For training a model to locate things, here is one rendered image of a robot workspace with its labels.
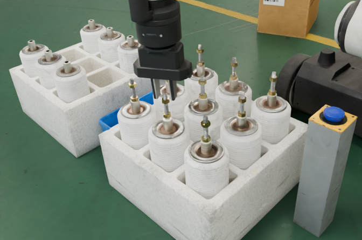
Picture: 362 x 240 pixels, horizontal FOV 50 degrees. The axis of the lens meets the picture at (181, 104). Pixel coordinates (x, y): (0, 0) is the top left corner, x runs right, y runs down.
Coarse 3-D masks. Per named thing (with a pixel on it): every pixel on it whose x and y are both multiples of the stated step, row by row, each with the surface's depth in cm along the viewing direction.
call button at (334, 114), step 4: (328, 108) 78; (332, 108) 78; (336, 108) 77; (340, 108) 77; (324, 112) 77; (328, 112) 77; (332, 112) 76; (336, 112) 76; (340, 112) 76; (344, 112) 77; (328, 116) 76; (332, 116) 75; (336, 116) 75; (340, 116) 75; (332, 120) 76; (336, 120) 76
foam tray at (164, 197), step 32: (128, 160) 93; (288, 160) 95; (128, 192) 101; (160, 192) 87; (192, 192) 81; (224, 192) 80; (256, 192) 88; (160, 224) 95; (192, 224) 83; (224, 224) 82
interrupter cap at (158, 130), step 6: (162, 120) 91; (174, 120) 90; (156, 126) 89; (162, 126) 89; (174, 126) 89; (180, 126) 88; (156, 132) 87; (162, 132) 87; (168, 132) 87; (174, 132) 87; (180, 132) 86; (162, 138) 85; (168, 138) 85
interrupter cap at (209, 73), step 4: (196, 68) 111; (208, 68) 111; (196, 72) 110; (208, 72) 109; (212, 72) 109; (192, 76) 107; (196, 76) 108; (208, 76) 107; (212, 76) 107; (196, 80) 106
